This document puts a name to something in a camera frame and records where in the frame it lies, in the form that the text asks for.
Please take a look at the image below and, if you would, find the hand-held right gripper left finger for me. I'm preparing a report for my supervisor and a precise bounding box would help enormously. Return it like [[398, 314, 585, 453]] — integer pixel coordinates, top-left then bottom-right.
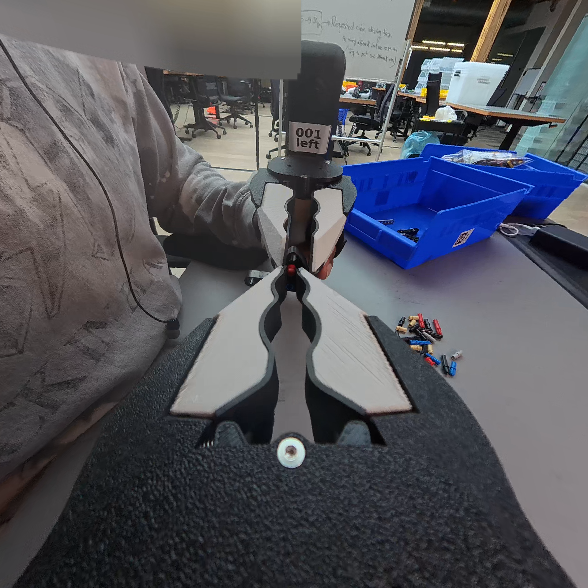
[[170, 266, 288, 419]]

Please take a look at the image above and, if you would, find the white storage box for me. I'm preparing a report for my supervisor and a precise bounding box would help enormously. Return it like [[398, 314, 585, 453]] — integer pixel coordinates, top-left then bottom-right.
[[446, 61, 511, 107]]

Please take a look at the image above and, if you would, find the black chair armrest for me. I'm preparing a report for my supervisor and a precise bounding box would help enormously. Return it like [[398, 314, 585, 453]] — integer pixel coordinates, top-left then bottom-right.
[[161, 232, 276, 272]]

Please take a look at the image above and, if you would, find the grey desk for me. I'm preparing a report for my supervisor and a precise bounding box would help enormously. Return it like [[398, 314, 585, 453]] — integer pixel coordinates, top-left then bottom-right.
[[177, 216, 588, 584]]

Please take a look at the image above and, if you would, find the blue bin with marker label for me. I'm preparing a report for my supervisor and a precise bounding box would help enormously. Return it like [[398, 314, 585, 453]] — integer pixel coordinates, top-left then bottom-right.
[[342, 156, 536, 270]]

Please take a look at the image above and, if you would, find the person's grey patterned hoodie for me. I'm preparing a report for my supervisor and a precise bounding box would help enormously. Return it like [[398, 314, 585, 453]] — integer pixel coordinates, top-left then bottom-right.
[[0, 34, 184, 483]]

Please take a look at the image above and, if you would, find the whiteboard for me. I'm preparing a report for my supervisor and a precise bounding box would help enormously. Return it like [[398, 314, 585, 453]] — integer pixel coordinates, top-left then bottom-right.
[[301, 0, 416, 83]]

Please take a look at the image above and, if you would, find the blue plastic bin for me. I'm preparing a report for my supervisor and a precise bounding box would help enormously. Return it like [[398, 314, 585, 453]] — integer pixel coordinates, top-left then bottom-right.
[[420, 143, 588, 219]]

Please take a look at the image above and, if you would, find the black lapel microphone cable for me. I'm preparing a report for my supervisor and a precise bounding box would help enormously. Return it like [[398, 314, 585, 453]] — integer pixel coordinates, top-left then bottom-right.
[[0, 39, 181, 340]]

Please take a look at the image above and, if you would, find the pile of small toy pins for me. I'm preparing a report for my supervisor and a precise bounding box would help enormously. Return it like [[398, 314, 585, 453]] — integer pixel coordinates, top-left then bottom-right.
[[395, 313, 464, 378]]

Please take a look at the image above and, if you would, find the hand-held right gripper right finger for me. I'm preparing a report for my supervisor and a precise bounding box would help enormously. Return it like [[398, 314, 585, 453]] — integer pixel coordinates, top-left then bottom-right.
[[295, 267, 413, 418]]

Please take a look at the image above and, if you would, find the small black toy connector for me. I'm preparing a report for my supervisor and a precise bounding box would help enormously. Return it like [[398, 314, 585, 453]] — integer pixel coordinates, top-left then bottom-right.
[[284, 246, 306, 295]]

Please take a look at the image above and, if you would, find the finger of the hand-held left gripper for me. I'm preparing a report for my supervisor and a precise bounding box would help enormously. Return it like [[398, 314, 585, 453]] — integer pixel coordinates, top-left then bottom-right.
[[309, 189, 348, 275], [256, 183, 295, 269]]

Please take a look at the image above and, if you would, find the wooden background table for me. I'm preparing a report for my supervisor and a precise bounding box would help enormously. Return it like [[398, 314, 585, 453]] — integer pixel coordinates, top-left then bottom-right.
[[448, 102, 567, 152]]

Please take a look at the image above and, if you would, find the stack of clear storage boxes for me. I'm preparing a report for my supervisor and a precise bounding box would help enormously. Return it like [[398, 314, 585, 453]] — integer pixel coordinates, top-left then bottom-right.
[[416, 57, 465, 90]]

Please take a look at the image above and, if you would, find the clear bag of toy parts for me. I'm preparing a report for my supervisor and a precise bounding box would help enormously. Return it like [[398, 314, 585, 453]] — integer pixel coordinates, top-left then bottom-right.
[[441, 149, 533, 168]]

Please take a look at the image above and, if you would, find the black office chair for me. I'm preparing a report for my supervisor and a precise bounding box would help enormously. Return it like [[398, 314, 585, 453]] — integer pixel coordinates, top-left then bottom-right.
[[183, 76, 228, 141], [347, 85, 396, 148], [216, 78, 255, 130]]

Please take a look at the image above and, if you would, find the black power adapter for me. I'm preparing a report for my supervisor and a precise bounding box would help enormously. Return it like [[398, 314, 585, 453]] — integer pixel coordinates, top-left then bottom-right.
[[528, 226, 588, 258]]

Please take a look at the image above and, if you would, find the teal plastic bag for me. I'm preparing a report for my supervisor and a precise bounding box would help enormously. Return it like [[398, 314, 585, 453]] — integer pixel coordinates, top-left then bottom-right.
[[401, 131, 442, 159]]

